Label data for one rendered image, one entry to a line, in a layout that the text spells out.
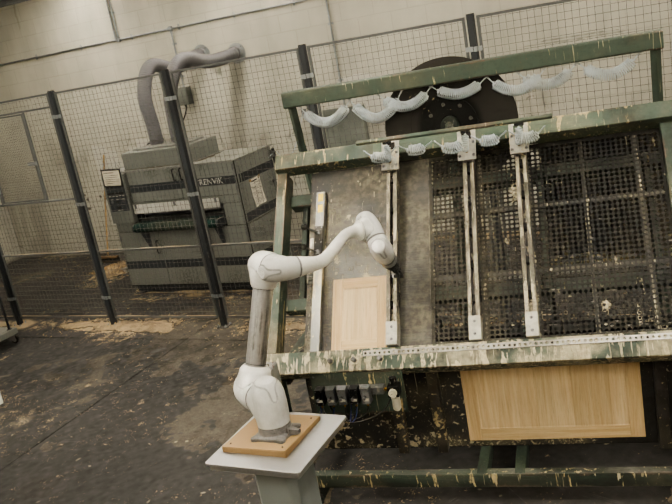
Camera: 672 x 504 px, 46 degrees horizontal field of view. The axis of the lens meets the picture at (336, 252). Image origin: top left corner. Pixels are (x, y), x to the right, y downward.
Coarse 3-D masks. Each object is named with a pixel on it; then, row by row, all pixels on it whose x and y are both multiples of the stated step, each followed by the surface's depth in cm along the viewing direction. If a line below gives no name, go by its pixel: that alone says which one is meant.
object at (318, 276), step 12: (324, 192) 456; (324, 204) 453; (324, 216) 451; (324, 228) 449; (324, 240) 447; (312, 300) 432; (312, 312) 430; (312, 324) 427; (312, 336) 424; (312, 348) 422
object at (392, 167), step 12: (384, 144) 432; (396, 144) 444; (384, 156) 433; (396, 156) 442; (384, 168) 441; (396, 168) 439; (396, 180) 440; (396, 192) 437; (396, 204) 434; (396, 216) 432; (396, 228) 429; (396, 240) 426; (396, 252) 424; (396, 288) 416; (396, 300) 413; (396, 312) 411; (396, 324) 408; (396, 336) 406
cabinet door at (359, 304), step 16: (336, 288) 433; (352, 288) 430; (368, 288) 427; (384, 288) 424; (336, 304) 429; (352, 304) 427; (368, 304) 424; (384, 304) 420; (336, 320) 426; (352, 320) 423; (368, 320) 420; (384, 320) 417; (336, 336) 422; (352, 336) 420; (368, 336) 417; (384, 336) 414
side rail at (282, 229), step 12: (288, 180) 469; (288, 192) 467; (276, 204) 462; (288, 204) 466; (276, 216) 459; (288, 216) 464; (276, 228) 456; (288, 228) 462; (276, 240) 453; (288, 240) 460; (276, 252) 450; (288, 252) 458; (276, 288) 441; (276, 300) 438; (276, 312) 436; (276, 324) 433; (276, 336) 430; (276, 348) 428
